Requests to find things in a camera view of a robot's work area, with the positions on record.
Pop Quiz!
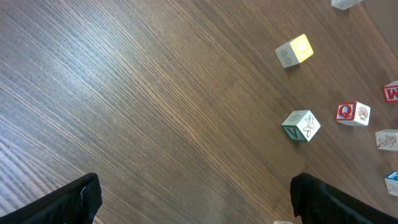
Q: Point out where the yellow top wooden block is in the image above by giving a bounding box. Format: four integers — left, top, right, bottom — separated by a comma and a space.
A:
275, 34, 313, 68

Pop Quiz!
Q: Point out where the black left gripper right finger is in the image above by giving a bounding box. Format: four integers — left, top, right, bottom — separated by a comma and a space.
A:
290, 172, 397, 224

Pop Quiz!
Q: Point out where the wooden block red six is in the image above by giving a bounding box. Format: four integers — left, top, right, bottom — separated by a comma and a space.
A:
375, 129, 397, 151

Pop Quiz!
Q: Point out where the wooden block green V side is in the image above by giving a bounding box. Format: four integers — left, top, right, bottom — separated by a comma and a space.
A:
281, 110, 321, 142

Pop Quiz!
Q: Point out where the red top wooden block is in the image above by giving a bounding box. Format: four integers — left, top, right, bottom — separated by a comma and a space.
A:
382, 81, 398, 103

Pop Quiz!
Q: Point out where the blue top block right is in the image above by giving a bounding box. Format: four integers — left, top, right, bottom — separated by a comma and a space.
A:
384, 171, 398, 197

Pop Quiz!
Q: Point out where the blue top wooden block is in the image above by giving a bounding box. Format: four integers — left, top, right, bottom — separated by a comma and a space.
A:
331, 0, 363, 10

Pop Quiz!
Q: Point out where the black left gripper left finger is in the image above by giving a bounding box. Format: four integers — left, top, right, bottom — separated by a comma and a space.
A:
1, 173, 103, 224

